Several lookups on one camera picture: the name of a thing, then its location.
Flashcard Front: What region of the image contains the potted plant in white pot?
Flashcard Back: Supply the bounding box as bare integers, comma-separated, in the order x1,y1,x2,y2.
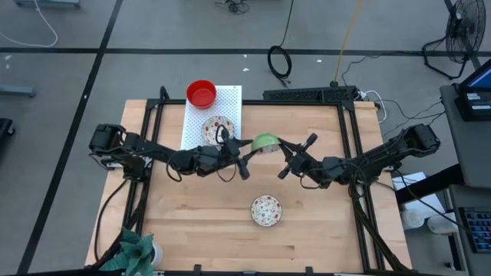
98,226,164,276

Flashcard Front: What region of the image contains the white paper sheet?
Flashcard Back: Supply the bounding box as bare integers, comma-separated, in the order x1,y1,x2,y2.
390,171,446,215

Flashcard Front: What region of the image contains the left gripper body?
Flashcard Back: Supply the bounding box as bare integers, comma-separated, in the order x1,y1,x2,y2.
206,128,251,181

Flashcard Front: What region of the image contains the black hanging cable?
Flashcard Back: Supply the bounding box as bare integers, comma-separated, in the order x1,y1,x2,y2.
266,0,295,87

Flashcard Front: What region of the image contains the grey metal floor foot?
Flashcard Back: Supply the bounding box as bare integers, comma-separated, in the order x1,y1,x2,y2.
0,84,37,98
13,0,82,10

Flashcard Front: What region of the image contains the white perforated metal shelf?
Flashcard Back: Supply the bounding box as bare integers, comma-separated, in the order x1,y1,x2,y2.
180,84,243,151

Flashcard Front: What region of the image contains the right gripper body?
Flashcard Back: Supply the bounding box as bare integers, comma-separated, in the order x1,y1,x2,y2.
278,133,325,181

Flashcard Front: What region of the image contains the white floral ceramic bowl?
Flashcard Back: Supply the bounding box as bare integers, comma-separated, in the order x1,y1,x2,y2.
250,194,283,228
201,115,236,147

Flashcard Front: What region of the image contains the grey desk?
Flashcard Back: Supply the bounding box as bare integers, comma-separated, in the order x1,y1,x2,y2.
440,84,491,189

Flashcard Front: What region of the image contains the green ceramic bowl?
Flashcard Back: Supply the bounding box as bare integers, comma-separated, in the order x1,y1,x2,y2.
251,133,282,155

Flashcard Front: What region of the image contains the yellow hanging cable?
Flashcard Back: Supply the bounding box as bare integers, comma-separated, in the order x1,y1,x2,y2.
332,0,364,86

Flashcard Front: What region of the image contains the black floor fan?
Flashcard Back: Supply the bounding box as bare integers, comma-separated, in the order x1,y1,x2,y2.
421,0,488,81

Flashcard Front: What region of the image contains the black backlit keyboard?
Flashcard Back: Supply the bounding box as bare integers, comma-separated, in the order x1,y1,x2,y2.
458,206,491,255

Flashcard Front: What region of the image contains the black aluminium table frame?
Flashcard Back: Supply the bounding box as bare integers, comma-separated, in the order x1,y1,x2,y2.
124,86,414,276

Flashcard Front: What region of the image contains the black laptop computer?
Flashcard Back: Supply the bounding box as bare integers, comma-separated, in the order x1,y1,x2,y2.
454,57,491,123

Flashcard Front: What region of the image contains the black tangled cable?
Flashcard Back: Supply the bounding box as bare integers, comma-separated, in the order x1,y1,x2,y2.
214,0,251,16

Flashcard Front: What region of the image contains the white round lid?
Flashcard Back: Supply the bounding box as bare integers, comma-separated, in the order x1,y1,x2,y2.
400,208,426,231
427,214,458,235

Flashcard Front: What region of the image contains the red plastic bowl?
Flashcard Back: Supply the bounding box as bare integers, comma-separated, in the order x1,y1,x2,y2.
186,79,218,110

